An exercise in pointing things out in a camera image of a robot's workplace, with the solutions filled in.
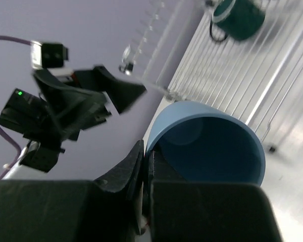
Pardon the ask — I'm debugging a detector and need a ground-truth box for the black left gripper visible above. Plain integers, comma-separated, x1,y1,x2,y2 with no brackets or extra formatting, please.
0,66,146,141

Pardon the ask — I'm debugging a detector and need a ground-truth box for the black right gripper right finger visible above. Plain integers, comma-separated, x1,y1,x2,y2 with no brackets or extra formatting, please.
146,151,282,241

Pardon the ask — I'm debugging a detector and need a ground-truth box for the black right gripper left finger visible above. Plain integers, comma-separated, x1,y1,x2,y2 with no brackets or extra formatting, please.
0,140,144,241

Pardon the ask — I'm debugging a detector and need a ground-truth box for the light blue plastic cup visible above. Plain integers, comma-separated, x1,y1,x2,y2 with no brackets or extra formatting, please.
145,101,266,186

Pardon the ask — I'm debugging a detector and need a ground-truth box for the dark green ceramic mug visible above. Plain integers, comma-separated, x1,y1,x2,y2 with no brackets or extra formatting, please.
209,0,266,43

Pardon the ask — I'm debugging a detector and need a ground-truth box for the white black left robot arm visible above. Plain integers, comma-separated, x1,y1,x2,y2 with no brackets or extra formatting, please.
0,66,146,173

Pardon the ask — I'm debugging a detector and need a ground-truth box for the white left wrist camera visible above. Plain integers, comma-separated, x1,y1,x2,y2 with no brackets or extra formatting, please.
30,40,72,76

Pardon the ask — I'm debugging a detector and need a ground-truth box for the metal wire dish rack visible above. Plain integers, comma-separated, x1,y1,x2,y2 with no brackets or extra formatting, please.
120,1,303,155

